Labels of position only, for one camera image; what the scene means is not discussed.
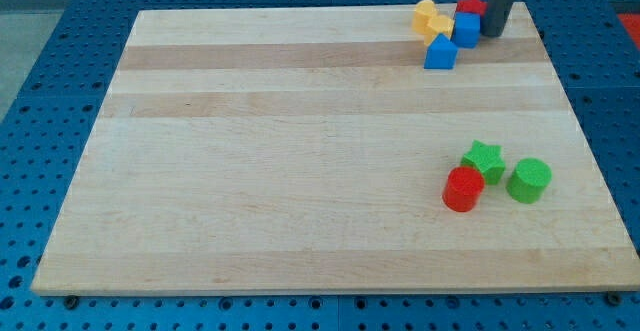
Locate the yellow cylinder-like block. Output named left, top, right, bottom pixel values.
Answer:
left=411, top=0, right=438, bottom=35

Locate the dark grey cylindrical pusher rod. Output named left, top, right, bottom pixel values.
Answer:
left=481, top=0, right=515, bottom=37

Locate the green star block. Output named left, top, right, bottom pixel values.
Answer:
left=460, top=140, right=506, bottom=185

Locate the blue cube block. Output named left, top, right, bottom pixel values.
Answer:
left=451, top=12, right=481, bottom=48

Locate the blue triangular prism block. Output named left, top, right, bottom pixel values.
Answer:
left=423, top=34, right=458, bottom=70

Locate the green cylinder block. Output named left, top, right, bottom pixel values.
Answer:
left=506, top=158, right=552, bottom=204

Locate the red cylinder block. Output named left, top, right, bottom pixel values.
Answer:
left=442, top=166, right=485, bottom=212

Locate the yellow pentagon block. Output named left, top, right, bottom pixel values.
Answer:
left=424, top=15, right=455, bottom=46

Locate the red star block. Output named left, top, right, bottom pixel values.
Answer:
left=456, top=0, right=487, bottom=17

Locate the light wooden board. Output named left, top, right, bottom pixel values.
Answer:
left=31, top=2, right=639, bottom=297

